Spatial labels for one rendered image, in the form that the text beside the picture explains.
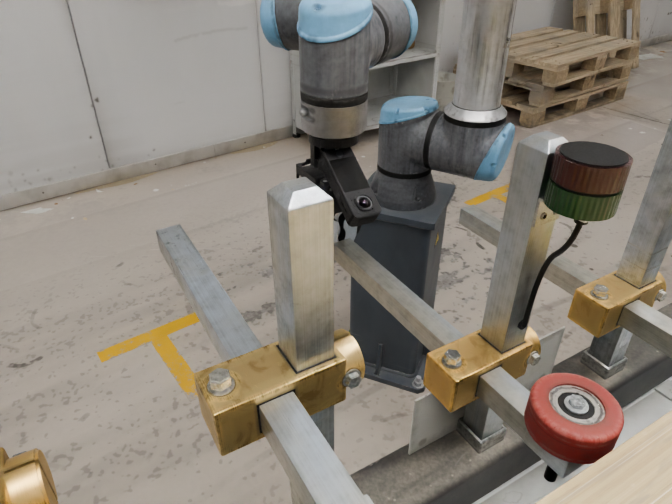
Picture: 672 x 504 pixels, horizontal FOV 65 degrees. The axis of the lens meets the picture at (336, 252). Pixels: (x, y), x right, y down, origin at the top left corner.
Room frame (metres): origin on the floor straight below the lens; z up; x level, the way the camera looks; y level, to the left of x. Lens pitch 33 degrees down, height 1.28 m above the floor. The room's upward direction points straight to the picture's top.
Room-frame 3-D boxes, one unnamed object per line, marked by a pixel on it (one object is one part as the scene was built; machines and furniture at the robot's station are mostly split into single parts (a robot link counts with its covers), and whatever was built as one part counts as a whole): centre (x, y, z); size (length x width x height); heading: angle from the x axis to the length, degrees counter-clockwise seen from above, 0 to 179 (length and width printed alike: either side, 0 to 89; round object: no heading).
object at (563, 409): (0.32, -0.22, 0.85); 0.08 x 0.08 x 0.11
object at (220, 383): (0.29, 0.09, 0.98); 0.02 x 0.02 x 0.01
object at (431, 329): (0.49, -0.12, 0.84); 0.43 x 0.03 x 0.04; 30
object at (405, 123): (1.34, -0.20, 0.79); 0.17 x 0.15 x 0.18; 59
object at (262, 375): (0.31, 0.04, 0.95); 0.14 x 0.06 x 0.05; 120
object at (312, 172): (0.71, 0.01, 0.97); 0.09 x 0.08 x 0.12; 30
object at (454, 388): (0.44, -0.17, 0.85); 0.14 x 0.06 x 0.05; 120
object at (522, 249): (0.45, -0.19, 0.87); 0.04 x 0.04 x 0.48; 30
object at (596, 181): (0.41, -0.21, 1.10); 0.06 x 0.06 x 0.02
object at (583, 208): (0.41, -0.21, 1.08); 0.06 x 0.06 x 0.02
